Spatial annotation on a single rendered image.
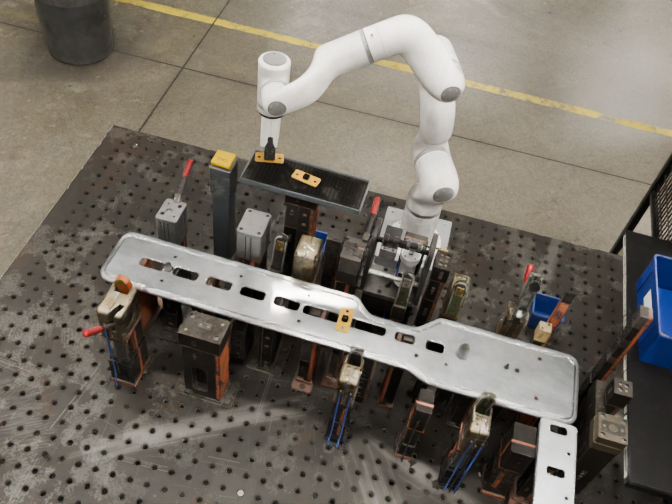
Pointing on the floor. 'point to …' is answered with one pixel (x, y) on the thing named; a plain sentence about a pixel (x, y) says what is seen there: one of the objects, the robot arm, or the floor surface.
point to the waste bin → (76, 29)
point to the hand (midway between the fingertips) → (269, 151)
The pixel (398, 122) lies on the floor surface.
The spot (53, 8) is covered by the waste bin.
